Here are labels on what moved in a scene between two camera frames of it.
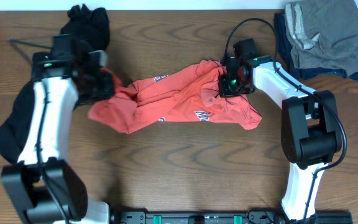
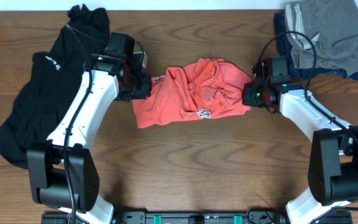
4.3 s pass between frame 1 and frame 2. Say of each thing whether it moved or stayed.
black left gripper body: moved
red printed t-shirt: moved
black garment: stayed
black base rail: stayed
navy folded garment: stayed
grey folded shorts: stayed
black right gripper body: moved
